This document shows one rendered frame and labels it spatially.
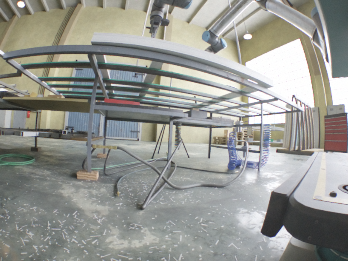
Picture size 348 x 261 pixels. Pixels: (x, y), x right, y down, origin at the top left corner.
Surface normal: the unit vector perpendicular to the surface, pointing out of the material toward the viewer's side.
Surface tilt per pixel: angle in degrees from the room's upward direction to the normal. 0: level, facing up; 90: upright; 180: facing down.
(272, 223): 90
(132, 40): 90
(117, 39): 90
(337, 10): 180
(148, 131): 90
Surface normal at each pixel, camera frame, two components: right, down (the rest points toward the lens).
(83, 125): 0.35, -0.01
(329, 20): -0.06, 1.00
